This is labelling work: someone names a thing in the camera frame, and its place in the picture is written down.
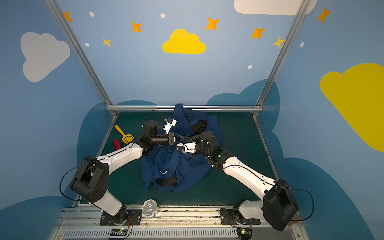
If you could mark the aluminium frame post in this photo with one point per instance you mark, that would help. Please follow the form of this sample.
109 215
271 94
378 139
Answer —
64 24
290 37

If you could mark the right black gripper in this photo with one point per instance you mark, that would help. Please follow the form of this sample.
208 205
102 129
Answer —
197 139

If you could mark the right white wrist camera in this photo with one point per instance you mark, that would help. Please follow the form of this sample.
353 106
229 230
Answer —
186 148

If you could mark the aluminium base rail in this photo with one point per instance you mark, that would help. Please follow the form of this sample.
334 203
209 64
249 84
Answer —
173 222

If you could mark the green circuit board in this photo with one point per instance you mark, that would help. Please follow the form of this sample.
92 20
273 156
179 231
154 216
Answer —
118 234
244 234

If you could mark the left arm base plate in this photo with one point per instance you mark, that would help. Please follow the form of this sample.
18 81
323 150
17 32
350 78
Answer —
122 218

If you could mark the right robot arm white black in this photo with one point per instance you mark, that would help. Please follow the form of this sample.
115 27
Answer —
277 206

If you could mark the red bottle with black cap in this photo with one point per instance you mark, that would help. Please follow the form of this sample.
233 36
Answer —
117 144

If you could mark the right aluminium frame post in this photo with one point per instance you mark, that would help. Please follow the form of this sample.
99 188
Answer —
290 37

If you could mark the left aluminium frame post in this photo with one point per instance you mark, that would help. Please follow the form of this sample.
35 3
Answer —
64 24

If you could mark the clear glass jar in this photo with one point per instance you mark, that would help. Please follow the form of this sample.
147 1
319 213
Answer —
150 209

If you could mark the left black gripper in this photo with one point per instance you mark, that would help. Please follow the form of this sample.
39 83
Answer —
171 138

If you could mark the navy blue jacket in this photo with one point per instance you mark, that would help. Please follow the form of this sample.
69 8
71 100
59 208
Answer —
166 169

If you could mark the right green circuit board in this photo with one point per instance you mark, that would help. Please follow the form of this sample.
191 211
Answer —
244 234

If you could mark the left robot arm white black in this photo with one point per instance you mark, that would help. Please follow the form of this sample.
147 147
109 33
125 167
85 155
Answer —
91 179

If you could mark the yellow plastic scoop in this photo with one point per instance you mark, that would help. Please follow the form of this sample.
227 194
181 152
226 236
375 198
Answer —
126 138

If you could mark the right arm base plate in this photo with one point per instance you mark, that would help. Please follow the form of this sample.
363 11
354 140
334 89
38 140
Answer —
233 217

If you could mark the left green circuit board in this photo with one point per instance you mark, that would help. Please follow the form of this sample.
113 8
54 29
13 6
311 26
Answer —
118 234

